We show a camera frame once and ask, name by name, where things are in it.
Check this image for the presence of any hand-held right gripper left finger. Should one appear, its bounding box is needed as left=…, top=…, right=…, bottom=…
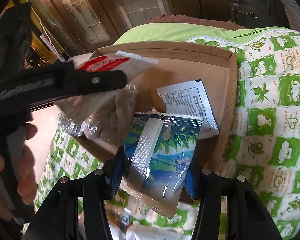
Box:
left=22, top=152, right=127, bottom=240

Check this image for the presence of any clear crinkled plastic bag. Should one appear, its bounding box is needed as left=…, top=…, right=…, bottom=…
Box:
left=56, top=82, right=140, bottom=142

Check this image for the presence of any green and white printed blanket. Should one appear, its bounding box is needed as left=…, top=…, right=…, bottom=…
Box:
left=34, top=29, right=300, bottom=240

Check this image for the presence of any white sachet with blue edge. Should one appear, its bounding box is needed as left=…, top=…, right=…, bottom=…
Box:
left=156, top=79, right=220, bottom=140

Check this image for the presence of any blue and green snack packet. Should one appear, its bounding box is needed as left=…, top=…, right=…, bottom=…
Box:
left=129, top=112, right=203, bottom=205
left=119, top=111, right=180, bottom=218

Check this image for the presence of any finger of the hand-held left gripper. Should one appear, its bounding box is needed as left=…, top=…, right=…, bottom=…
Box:
left=62, top=64, right=127, bottom=98

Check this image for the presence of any brown fleece blanket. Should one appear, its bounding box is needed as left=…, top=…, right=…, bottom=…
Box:
left=142, top=15, right=248, bottom=30

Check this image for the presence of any light green pillow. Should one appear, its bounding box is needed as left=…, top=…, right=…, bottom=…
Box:
left=115, top=22, right=265, bottom=45

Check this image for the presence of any shallow cardboard box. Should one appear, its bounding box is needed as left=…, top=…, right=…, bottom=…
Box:
left=67, top=41, right=241, bottom=204

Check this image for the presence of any person's left hand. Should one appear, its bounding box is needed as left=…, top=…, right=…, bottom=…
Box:
left=0, top=124, right=38, bottom=220

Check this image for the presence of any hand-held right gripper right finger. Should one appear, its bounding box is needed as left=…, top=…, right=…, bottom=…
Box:
left=185, top=165, right=283, bottom=240

